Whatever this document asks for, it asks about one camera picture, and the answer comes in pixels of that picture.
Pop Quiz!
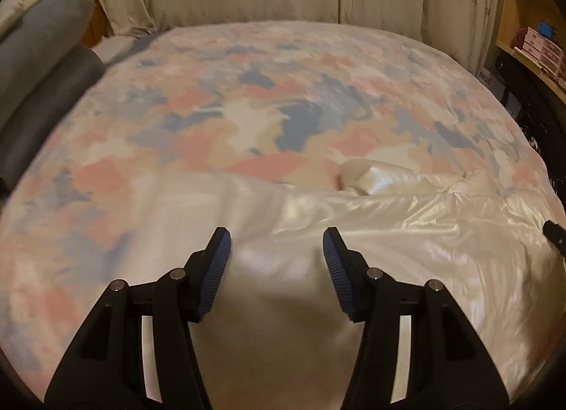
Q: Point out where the white shiny puffer jacket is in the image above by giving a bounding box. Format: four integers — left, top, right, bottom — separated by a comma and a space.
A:
148, 162, 565, 409

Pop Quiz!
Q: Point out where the white printed box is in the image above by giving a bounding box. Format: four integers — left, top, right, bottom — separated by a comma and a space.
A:
476, 67, 506, 103

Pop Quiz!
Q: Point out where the pink drawer organizer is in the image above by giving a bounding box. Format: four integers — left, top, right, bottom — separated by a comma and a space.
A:
515, 27, 565, 80

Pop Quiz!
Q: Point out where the small blue toy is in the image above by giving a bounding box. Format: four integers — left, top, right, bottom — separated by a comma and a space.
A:
537, 20, 555, 40

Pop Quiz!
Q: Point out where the wooden shelf desk unit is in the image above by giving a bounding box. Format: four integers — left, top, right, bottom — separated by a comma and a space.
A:
496, 0, 565, 102

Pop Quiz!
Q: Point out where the pastel cat-pattern bed blanket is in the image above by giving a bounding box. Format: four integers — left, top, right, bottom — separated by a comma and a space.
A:
1, 22, 565, 409

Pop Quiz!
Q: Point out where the upper blue-grey rolled blanket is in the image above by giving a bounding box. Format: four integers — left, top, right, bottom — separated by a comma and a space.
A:
1, 0, 93, 126

